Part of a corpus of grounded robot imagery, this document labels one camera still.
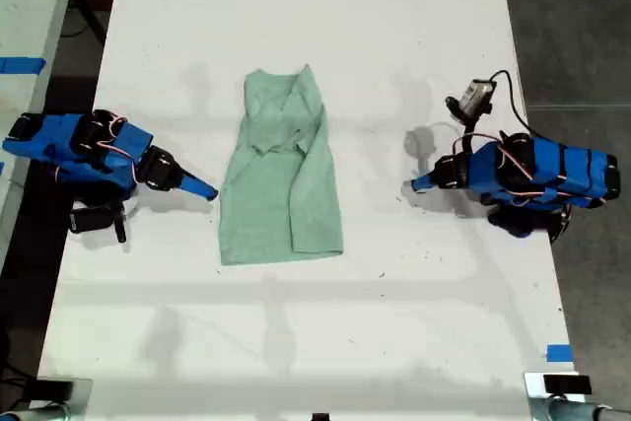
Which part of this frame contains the grey metal pipe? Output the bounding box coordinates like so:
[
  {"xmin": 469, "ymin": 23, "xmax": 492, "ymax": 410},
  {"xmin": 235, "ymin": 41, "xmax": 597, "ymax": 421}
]
[
  {"xmin": 545, "ymin": 396, "xmax": 631, "ymax": 421},
  {"xmin": 0, "ymin": 402, "xmax": 68, "ymax": 421}
]

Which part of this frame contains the black floor cable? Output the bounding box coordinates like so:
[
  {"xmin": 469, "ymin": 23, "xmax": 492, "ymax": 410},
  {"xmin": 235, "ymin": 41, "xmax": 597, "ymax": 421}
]
[{"xmin": 59, "ymin": 0, "xmax": 108, "ymax": 45}]

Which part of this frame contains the white side table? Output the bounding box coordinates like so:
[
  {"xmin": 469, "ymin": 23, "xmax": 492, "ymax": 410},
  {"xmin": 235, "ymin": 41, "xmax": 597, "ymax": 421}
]
[{"xmin": 0, "ymin": 0, "xmax": 83, "ymax": 264}]

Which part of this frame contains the short blue tape strip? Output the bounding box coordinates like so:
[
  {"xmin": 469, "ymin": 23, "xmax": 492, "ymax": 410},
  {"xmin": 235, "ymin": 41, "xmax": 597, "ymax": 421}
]
[{"xmin": 545, "ymin": 343, "xmax": 575, "ymax": 364}]

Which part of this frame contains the black camera box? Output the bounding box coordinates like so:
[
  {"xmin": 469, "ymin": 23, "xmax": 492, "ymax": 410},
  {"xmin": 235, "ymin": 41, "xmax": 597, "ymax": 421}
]
[{"xmin": 67, "ymin": 205, "xmax": 115, "ymax": 236}]

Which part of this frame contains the metal corner plate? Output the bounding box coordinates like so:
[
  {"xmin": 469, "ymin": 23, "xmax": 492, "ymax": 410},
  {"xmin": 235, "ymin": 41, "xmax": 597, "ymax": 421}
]
[
  {"xmin": 523, "ymin": 371, "xmax": 588, "ymax": 421},
  {"xmin": 28, "ymin": 377, "xmax": 95, "ymax": 421}
]

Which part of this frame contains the black camera cable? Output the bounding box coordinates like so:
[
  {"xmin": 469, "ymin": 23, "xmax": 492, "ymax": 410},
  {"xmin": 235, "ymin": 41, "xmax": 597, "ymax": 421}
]
[{"xmin": 487, "ymin": 69, "xmax": 536, "ymax": 139}]

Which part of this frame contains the long blue tape strip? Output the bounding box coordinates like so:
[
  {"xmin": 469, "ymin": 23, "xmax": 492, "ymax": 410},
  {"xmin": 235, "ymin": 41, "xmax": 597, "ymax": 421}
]
[{"xmin": 0, "ymin": 56, "xmax": 47, "ymax": 75}]

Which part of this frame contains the black camera stalk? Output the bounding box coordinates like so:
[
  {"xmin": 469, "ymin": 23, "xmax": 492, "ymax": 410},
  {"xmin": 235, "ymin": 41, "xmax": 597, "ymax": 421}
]
[
  {"xmin": 444, "ymin": 95, "xmax": 495, "ymax": 159},
  {"xmin": 113, "ymin": 202, "xmax": 129, "ymax": 245}
]

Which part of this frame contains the grey camera box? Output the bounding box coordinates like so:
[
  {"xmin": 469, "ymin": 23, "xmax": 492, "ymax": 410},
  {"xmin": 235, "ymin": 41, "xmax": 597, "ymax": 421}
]
[{"xmin": 459, "ymin": 77, "xmax": 496, "ymax": 115}]

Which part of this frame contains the small black box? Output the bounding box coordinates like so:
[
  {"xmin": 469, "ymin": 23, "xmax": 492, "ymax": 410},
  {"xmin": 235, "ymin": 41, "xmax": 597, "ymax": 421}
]
[
  {"xmin": 33, "ymin": 379, "xmax": 76, "ymax": 400},
  {"xmin": 542, "ymin": 375, "xmax": 593, "ymax": 395}
]

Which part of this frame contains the pale green t-shirt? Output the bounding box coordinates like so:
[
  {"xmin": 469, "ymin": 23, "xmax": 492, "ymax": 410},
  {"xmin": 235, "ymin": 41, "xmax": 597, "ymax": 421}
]
[{"xmin": 217, "ymin": 62, "xmax": 345, "ymax": 267}]

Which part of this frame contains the red white arm wire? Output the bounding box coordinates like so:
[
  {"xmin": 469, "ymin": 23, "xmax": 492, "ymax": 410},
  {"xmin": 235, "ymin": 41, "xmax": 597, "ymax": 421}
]
[
  {"xmin": 93, "ymin": 116, "xmax": 143, "ymax": 188},
  {"xmin": 451, "ymin": 132, "xmax": 576, "ymax": 208}
]

